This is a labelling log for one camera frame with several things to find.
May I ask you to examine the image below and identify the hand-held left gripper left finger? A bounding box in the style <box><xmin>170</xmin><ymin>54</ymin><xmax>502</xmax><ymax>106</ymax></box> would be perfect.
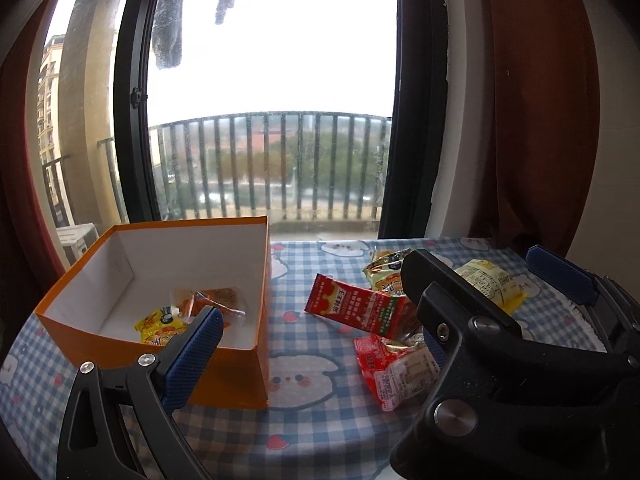
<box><xmin>56</xmin><ymin>304</ymin><xmax>224</xmax><ymax>480</ymax></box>

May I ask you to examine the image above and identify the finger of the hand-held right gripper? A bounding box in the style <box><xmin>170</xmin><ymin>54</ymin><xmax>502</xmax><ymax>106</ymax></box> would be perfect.
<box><xmin>401</xmin><ymin>248</ymin><xmax>640</xmax><ymax>397</ymax></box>
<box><xmin>526</xmin><ymin>244</ymin><xmax>640</xmax><ymax>357</ymax></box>

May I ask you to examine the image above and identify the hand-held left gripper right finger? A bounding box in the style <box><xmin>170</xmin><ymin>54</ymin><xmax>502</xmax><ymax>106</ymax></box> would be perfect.
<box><xmin>423</xmin><ymin>331</ymin><xmax>447</xmax><ymax>369</ymax></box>

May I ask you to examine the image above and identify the red and white snack packet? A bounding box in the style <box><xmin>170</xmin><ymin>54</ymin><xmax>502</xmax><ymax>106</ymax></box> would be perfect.
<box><xmin>353</xmin><ymin>335</ymin><xmax>442</xmax><ymax>413</ymax></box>

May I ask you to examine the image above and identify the orange cardboard box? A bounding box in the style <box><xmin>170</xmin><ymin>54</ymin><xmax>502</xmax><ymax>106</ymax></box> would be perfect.
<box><xmin>34</xmin><ymin>216</ymin><xmax>273</xmax><ymax>410</ymax></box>

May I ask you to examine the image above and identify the pale yellow snack bag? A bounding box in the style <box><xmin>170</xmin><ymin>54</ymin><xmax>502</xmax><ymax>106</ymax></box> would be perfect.
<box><xmin>454</xmin><ymin>258</ymin><xmax>529</xmax><ymax>317</ymax></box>

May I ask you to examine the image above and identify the golden green snack packet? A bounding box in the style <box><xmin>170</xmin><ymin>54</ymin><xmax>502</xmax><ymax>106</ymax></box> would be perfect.
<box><xmin>362</xmin><ymin>249</ymin><xmax>415</xmax><ymax>297</ymax></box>

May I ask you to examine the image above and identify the red snack packet green end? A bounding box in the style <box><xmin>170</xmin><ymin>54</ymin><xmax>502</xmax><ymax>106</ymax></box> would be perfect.
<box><xmin>305</xmin><ymin>273</ymin><xmax>418</xmax><ymax>341</ymax></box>

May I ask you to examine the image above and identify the yellow snack packet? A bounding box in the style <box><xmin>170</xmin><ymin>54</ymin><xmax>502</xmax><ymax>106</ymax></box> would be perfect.
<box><xmin>132</xmin><ymin>306</ymin><xmax>190</xmax><ymax>347</ymax></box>

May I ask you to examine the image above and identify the clear-wrapped orange snack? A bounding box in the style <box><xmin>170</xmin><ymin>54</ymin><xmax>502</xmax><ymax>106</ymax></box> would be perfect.
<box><xmin>172</xmin><ymin>286</ymin><xmax>247</xmax><ymax>330</ymax></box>

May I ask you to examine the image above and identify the blue checked bear-print tablecloth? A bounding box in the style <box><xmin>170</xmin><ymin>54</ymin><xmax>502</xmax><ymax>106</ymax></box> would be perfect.
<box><xmin>0</xmin><ymin>237</ymin><xmax>640</xmax><ymax>480</ymax></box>

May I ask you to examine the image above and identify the white plastic stool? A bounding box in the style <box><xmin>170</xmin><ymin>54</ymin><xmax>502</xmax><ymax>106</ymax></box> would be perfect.
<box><xmin>55</xmin><ymin>222</ymin><xmax>98</xmax><ymax>262</ymax></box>

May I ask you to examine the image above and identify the brown curtain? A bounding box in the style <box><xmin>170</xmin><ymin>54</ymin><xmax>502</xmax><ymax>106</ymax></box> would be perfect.
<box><xmin>467</xmin><ymin>0</ymin><xmax>601</xmax><ymax>261</ymax></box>

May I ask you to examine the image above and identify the dark red curtain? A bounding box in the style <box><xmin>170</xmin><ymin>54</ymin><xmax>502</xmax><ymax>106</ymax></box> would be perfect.
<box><xmin>0</xmin><ymin>0</ymin><xmax>66</xmax><ymax>321</ymax></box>

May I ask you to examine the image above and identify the dark balcony railing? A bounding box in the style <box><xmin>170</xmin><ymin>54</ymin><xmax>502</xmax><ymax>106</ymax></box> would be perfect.
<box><xmin>149</xmin><ymin>110</ymin><xmax>393</xmax><ymax>223</ymax></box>

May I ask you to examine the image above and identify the distant apartment building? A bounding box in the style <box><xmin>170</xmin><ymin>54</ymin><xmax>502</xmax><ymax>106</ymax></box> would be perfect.
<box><xmin>37</xmin><ymin>35</ymin><xmax>68</xmax><ymax>161</ymax></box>

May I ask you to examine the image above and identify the grey hanging towel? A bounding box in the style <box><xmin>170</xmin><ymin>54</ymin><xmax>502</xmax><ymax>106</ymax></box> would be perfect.
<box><xmin>151</xmin><ymin>0</ymin><xmax>188</xmax><ymax>72</ymax></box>

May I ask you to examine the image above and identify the black window frame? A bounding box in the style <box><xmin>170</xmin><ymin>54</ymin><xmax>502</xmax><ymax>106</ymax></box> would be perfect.
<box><xmin>112</xmin><ymin>0</ymin><xmax>448</xmax><ymax>241</ymax></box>

